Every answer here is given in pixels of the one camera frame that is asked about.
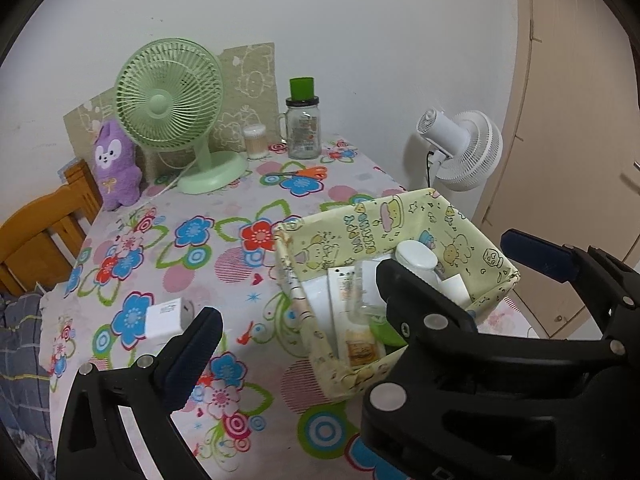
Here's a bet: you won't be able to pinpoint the green plastic cup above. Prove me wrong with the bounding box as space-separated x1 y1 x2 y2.
290 76 316 101

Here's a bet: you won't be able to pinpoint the small clear bottle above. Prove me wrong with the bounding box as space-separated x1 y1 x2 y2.
350 295 386 326

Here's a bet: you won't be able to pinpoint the beige wooden door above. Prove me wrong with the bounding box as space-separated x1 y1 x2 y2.
472 0 640 341

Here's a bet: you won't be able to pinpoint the floral tablecloth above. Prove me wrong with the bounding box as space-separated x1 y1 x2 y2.
37 135 546 480

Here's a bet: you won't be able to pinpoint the purple plush toy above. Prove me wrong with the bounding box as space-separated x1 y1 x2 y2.
92 121 144 211

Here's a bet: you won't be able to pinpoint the wooden chair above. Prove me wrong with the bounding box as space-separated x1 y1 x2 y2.
0 159 104 297

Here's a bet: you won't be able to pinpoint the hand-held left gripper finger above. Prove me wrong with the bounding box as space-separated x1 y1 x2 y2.
54 306 224 480

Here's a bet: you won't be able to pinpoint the white bottle with round cap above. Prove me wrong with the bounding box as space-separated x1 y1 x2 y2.
395 240 446 281

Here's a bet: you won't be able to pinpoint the white fan power cable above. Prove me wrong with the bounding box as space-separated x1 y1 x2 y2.
117 157 201 223

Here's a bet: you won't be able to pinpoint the large printed cardboard panel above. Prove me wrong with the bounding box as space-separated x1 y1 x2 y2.
207 42 278 153

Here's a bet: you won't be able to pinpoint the orange-handled scissors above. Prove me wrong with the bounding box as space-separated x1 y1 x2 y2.
265 166 328 180

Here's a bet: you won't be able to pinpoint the grey plaid bedding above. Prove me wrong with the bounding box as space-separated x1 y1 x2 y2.
0 290 56 466

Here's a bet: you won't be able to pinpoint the small white box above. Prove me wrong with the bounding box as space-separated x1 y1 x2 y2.
360 257 396 306

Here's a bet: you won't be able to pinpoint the small printed cardboard panel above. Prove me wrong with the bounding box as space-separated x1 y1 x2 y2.
63 87 146 161

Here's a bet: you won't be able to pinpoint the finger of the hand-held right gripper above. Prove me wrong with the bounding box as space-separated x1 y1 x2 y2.
500 228 640 356
375 259 617 387

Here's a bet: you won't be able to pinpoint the green plastic item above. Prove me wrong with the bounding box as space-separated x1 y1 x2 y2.
367 317 408 348

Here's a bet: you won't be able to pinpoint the white charger adapter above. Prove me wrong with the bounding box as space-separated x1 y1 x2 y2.
145 299 196 341

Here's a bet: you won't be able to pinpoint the green desk fan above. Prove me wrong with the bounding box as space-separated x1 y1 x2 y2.
115 37 249 195

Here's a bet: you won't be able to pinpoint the cotton swab container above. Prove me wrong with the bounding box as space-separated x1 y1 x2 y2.
242 124 269 161

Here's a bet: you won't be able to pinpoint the glass jar with black lid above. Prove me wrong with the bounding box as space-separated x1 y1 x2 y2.
277 96 322 161

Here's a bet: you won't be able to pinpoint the yellow printed storage basket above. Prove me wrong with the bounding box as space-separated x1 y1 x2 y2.
272 187 521 403

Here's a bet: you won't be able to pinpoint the yellow label tube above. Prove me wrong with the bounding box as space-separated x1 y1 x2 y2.
337 322 383 371

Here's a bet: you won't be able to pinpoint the white standing fan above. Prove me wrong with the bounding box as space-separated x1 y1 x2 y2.
404 108 504 195

